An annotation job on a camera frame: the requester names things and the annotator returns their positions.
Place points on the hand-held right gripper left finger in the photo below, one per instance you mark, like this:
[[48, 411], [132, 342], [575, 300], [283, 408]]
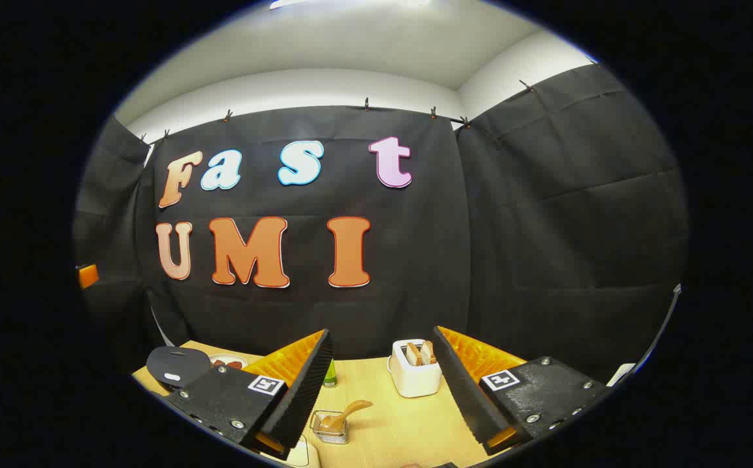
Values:
[[305, 390]]

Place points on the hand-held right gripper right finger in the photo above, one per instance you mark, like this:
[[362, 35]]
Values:
[[461, 390]]

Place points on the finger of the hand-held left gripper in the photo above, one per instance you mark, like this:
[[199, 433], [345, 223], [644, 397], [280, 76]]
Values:
[[88, 275]]

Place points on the wooden spoon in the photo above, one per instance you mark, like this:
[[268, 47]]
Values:
[[341, 418]]

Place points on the dark grey rice cooker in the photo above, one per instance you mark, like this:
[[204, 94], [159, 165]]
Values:
[[175, 364]]

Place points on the green label plastic bottle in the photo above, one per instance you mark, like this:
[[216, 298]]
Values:
[[330, 376]]

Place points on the white toaster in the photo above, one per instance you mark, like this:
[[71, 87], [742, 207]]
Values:
[[415, 383]]

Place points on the white rectangular object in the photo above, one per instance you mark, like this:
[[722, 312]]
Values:
[[302, 455]]

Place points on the small round white dish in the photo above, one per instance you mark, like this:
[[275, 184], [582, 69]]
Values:
[[227, 361]]

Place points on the black backdrop cloth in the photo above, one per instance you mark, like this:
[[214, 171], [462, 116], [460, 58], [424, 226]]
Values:
[[415, 260]]

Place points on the row of small cloth clips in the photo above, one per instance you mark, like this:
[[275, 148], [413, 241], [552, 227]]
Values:
[[367, 103]]

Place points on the ceiling light strip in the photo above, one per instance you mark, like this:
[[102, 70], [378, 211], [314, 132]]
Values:
[[284, 3]]

